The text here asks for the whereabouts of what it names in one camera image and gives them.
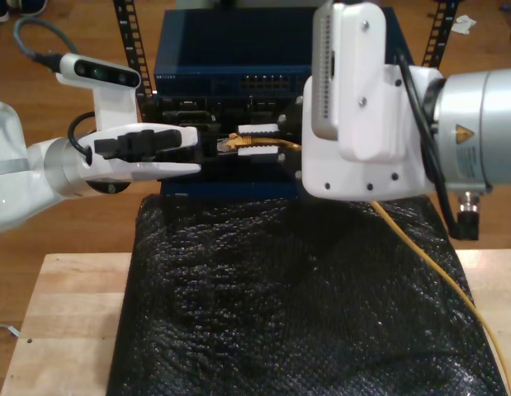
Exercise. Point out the blue base panel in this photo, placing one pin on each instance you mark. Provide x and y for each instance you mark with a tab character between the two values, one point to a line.
222	189

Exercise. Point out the black rack server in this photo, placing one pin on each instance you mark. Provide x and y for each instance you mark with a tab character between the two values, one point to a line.
189	103

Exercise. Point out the black bubble-wrap mat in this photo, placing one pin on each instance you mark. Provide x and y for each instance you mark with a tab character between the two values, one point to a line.
280	330

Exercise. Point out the white crumpled paper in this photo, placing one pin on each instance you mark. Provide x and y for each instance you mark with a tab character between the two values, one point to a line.
463	24

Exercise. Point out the person's shoe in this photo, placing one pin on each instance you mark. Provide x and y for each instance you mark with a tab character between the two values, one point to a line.
0	12
32	6

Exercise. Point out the small blue object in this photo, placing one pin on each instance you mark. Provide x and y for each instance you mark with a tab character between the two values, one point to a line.
504	7

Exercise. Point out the blue network switch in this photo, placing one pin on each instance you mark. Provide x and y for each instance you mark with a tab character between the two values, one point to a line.
222	45

